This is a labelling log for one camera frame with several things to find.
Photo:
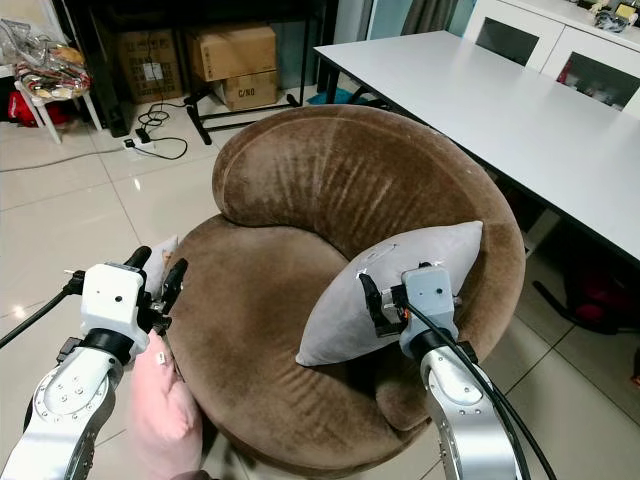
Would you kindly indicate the large plain cardboard box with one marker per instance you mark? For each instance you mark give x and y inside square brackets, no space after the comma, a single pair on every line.
[232,52]

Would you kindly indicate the white power strip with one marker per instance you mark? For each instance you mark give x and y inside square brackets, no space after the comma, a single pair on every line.
[140,145]

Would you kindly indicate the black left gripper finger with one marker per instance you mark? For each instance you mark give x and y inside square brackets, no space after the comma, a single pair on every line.
[138,258]
[175,280]

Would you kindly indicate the grey curtain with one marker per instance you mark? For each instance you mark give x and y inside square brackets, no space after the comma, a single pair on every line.
[425,15]

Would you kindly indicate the grey square pillow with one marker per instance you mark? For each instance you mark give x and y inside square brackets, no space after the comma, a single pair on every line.
[345,315]

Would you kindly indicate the small printed cardboard box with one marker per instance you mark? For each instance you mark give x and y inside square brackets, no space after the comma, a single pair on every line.
[250,92]

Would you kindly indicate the teal floor mat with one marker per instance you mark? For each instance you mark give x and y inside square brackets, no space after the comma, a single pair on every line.
[328,96]

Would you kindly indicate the white rectangular table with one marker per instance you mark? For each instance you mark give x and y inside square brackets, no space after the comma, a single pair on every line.
[490,100]

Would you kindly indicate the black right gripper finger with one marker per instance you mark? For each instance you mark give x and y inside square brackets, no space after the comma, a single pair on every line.
[378,308]

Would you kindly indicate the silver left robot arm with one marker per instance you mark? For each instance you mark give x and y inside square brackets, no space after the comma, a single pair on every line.
[65,415]

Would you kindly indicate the clear plastic bag of goods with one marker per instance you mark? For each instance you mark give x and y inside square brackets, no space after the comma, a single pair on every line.
[50,60]

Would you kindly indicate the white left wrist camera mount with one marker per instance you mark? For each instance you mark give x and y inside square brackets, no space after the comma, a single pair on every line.
[110,300]

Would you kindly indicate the black desk frame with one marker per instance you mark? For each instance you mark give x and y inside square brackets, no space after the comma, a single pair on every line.
[95,60]

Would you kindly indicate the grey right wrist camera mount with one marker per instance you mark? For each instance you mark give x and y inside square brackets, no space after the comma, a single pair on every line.
[430,300]

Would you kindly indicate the red bag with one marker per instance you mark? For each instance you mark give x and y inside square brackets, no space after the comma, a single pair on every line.
[25,108]

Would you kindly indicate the red and black object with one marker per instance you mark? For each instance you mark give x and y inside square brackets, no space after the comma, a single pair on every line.
[605,300]

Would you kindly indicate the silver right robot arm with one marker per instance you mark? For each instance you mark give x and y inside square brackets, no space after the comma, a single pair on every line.
[465,420]

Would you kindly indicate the white glass-door cabinet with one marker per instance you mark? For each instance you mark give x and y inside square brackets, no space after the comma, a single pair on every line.
[560,40]

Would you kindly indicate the white chair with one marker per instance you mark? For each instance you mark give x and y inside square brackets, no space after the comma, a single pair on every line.
[50,122]

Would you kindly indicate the pink plush pillow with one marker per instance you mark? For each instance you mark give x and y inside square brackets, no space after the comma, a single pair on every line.
[170,420]

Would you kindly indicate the brown round velvet sofa chair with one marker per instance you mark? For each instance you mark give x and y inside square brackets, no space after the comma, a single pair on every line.
[290,290]

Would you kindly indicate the tall dark cardboard box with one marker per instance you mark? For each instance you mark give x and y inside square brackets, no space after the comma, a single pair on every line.
[147,65]

